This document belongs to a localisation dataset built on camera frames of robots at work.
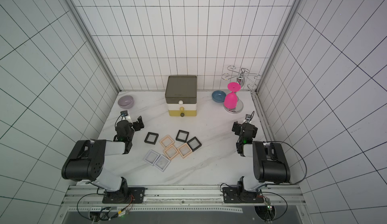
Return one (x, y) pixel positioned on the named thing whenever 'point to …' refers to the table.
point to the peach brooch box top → (167, 142)
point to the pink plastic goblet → (230, 100)
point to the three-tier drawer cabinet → (181, 96)
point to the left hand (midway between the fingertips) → (134, 119)
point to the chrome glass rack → (241, 77)
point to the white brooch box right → (162, 163)
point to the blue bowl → (218, 96)
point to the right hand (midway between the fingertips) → (240, 121)
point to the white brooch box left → (151, 157)
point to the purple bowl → (126, 102)
